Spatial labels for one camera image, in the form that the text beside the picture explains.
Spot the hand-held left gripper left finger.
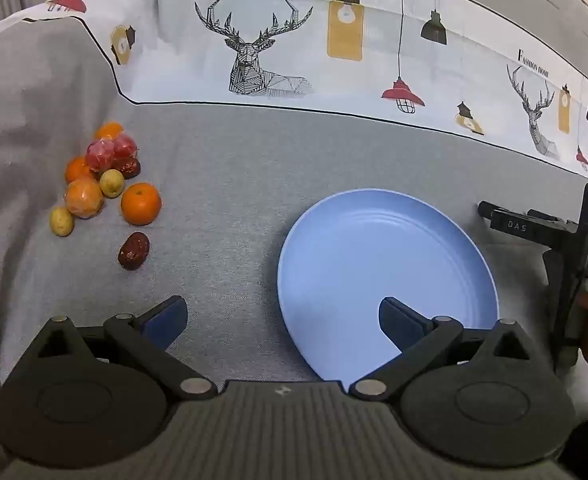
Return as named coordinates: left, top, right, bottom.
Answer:
left=26, top=296, right=219, bottom=402

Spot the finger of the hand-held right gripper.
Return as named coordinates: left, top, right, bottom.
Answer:
left=478, top=201, right=582, bottom=251

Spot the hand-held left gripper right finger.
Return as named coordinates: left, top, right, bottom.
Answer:
left=348, top=297, right=544, bottom=402

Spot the dark red jujube date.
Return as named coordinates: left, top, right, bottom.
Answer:
left=118, top=232, right=151, bottom=272
left=112, top=157, right=141, bottom=179

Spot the light blue plate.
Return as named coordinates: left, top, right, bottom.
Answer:
left=277, top=188, right=499, bottom=383

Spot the bare mandarin orange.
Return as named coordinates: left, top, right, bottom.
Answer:
left=120, top=183, right=163, bottom=226
left=64, top=156, right=95, bottom=184

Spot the small yellow-green fruit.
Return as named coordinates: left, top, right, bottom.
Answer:
left=99, top=169, right=125, bottom=198
left=50, top=206, right=75, bottom=237

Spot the plastic-wrapped orange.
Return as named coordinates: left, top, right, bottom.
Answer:
left=64, top=178, right=105, bottom=219
left=94, top=121, right=125, bottom=141

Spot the red plastic-wrapped fruit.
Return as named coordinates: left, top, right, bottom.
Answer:
left=85, top=140, right=115, bottom=172
left=112, top=133, right=139, bottom=159

